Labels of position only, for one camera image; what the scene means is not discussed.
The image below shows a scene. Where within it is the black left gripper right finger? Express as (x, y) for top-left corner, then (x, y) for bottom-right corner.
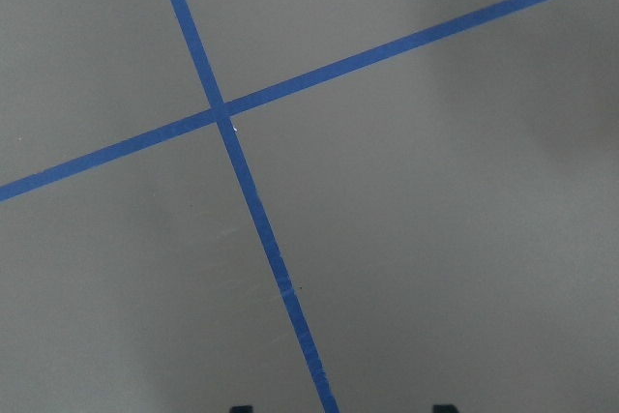
(431, 403), (459, 413)

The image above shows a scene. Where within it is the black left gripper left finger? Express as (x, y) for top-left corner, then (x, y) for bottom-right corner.
(228, 405), (253, 413)

